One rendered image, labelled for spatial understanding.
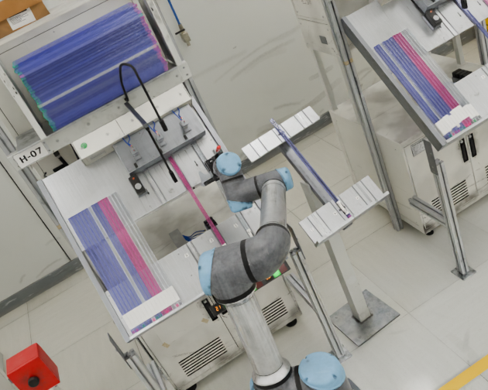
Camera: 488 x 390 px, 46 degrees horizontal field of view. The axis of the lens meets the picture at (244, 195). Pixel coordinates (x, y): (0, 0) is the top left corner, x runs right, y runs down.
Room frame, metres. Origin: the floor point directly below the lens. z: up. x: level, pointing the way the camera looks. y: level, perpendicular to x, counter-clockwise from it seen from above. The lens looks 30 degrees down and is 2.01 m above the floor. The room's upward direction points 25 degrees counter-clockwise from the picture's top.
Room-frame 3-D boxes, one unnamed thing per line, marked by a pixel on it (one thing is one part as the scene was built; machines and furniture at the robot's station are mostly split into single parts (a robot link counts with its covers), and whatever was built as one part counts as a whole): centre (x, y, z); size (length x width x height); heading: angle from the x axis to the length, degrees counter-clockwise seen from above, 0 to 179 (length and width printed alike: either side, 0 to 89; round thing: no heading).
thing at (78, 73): (2.22, 0.31, 1.52); 0.51 x 0.13 x 0.27; 101
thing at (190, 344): (2.33, 0.39, 0.31); 0.70 x 0.65 x 0.62; 101
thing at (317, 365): (1.11, 0.02, 0.72); 0.13 x 0.12 x 0.14; 75
